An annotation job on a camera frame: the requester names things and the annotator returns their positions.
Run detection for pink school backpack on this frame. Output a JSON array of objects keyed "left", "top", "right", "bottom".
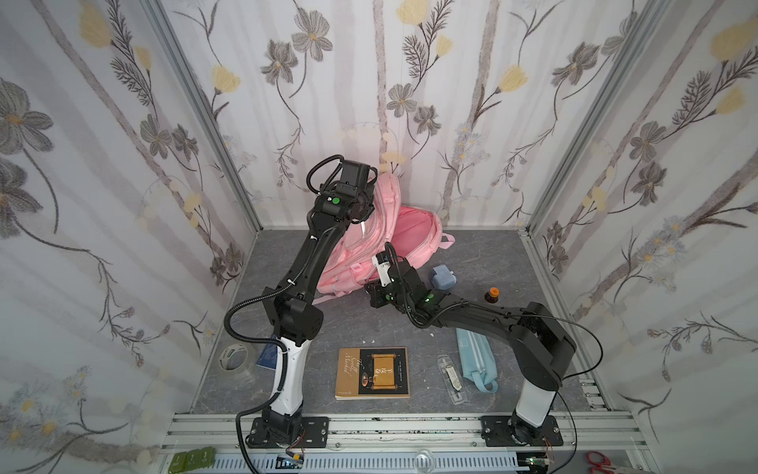
[{"left": 314, "top": 173, "right": 455, "bottom": 305}]

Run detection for brown black hardcover book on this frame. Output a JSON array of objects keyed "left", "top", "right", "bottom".
[{"left": 335, "top": 347, "right": 411, "bottom": 400}]

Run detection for blue paperback book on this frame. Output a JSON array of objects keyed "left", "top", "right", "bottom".
[{"left": 256, "top": 344, "right": 278, "bottom": 371}]

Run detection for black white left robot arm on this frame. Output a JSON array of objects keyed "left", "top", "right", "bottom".
[{"left": 223, "top": 155, "right": 379, "bottom": 446}]

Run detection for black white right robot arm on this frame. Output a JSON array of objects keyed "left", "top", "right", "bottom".
[{"left": 365, "top": 243, "right": 576, "bottom": 446}]

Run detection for blue pencil sharpener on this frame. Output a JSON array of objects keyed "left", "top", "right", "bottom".
[{"left": 432, "top": 265, "right": 457, "bottom": 290}]

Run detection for light blue pencil case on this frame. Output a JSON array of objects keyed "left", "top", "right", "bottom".
[{"left": 456, "top": 329, "right": 499, "bottom": 393}]

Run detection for small orange-capped bottle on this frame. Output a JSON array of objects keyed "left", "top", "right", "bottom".
[{"left": 485, "top": 288, "right": 501, "bottom": 304}]

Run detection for clear plastic stapler box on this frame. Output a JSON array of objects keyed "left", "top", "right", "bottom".
[{"left": 437, "top": 355, "right": 469, "bottom": 406}]

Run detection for clear tape roll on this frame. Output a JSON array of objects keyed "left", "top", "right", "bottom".
[{"left": 217, "top": 343, "right": 258, "bottom": 378}]

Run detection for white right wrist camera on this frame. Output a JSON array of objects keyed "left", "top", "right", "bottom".
[{"left": 372, "top": 251, "right": 392, "bottom": 288}]

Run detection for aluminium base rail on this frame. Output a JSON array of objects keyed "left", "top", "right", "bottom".
[{"left": 156, "top": 411, "right": 653, "bottom": 474}]

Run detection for red handled scissors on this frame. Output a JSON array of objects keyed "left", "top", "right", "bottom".
[{"left": 584, "top": 451, "right": 616, "bottom": 474}]

